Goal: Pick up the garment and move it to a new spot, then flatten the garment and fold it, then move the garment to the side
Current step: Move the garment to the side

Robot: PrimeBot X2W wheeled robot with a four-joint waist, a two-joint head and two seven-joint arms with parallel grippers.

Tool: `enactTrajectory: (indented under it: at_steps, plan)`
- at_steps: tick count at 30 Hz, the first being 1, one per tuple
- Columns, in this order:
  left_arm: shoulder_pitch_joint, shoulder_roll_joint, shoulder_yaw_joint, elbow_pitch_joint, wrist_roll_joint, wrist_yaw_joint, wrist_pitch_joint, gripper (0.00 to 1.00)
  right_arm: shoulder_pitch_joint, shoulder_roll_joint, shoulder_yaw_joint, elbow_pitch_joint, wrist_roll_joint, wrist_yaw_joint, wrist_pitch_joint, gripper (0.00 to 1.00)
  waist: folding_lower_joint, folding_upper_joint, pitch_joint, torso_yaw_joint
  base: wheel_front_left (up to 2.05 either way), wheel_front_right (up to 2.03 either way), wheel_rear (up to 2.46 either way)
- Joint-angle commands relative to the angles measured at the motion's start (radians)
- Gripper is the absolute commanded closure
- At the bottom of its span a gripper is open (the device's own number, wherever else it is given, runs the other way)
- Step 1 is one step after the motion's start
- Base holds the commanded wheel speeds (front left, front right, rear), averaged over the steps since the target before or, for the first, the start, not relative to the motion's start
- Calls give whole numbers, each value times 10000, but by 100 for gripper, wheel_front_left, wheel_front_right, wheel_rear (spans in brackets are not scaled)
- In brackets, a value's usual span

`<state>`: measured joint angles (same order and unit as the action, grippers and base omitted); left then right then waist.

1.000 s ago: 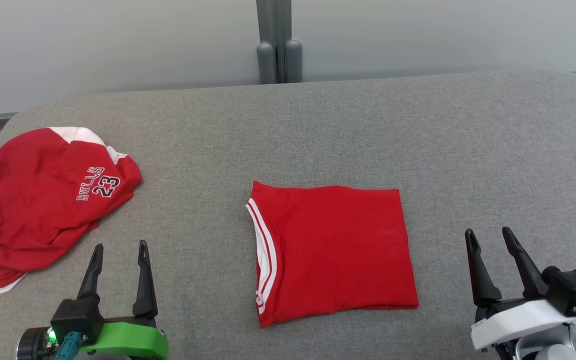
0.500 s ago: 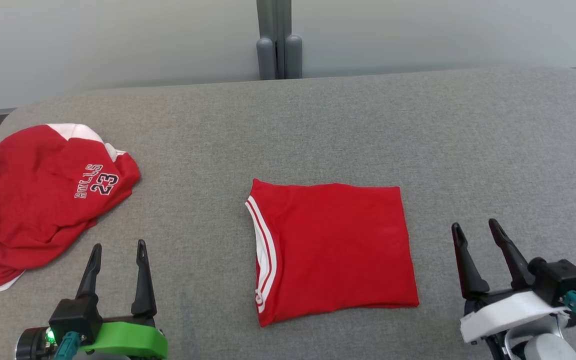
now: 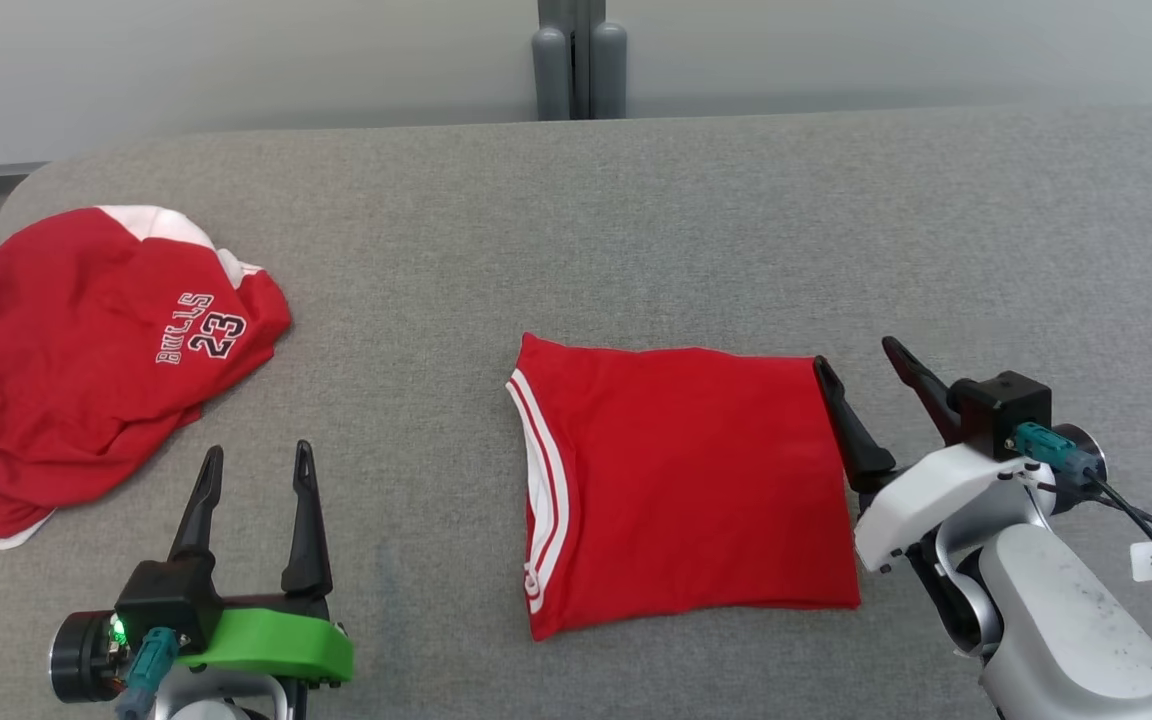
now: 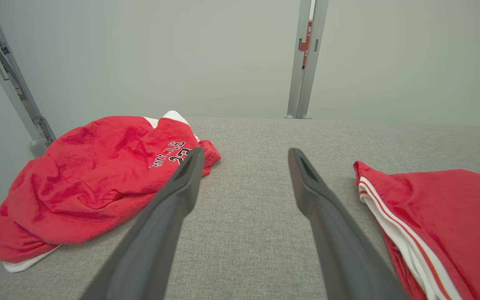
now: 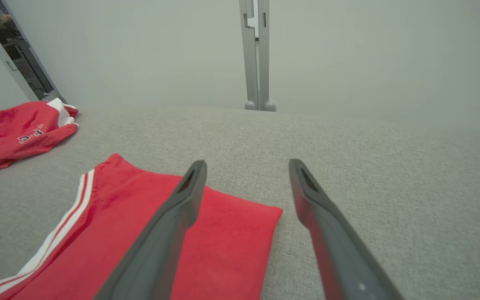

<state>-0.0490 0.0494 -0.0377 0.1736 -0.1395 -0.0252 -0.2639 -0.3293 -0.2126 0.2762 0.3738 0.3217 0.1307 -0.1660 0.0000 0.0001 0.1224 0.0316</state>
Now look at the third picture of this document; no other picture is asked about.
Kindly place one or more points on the red Bulls 23 garment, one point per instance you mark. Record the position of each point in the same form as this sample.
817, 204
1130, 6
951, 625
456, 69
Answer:
76, 390

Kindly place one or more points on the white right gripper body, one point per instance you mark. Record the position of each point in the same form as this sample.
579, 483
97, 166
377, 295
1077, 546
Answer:
936, 495

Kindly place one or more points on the black right gripper motor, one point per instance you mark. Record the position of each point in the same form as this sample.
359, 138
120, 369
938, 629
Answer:
1084, 470

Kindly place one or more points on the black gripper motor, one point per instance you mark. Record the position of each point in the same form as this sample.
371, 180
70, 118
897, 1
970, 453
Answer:
78, 658
1084, 470

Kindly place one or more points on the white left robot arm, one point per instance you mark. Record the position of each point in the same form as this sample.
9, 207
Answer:
216, 700

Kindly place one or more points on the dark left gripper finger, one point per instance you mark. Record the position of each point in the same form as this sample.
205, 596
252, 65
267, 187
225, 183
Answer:
201, 515
308, 545

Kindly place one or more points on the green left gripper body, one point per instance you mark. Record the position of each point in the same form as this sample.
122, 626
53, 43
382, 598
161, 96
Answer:
276, 645

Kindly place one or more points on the red and white jersey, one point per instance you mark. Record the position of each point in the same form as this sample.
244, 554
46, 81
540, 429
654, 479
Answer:
696, 480

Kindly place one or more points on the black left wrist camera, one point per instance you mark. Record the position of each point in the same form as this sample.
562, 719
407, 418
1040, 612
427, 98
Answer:
166, 600

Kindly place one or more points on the grey wall post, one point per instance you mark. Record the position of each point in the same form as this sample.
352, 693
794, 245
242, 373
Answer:
581, 70

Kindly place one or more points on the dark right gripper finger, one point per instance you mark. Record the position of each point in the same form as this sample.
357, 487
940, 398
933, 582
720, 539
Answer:
931, 390
854, 450

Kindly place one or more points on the black left gripper motor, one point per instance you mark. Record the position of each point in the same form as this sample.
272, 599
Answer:
78, 658

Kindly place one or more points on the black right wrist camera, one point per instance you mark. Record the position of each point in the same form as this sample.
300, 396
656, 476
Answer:
1001, 410

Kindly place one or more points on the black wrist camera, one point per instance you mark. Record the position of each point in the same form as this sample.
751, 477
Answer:
166, 600
1001, 410

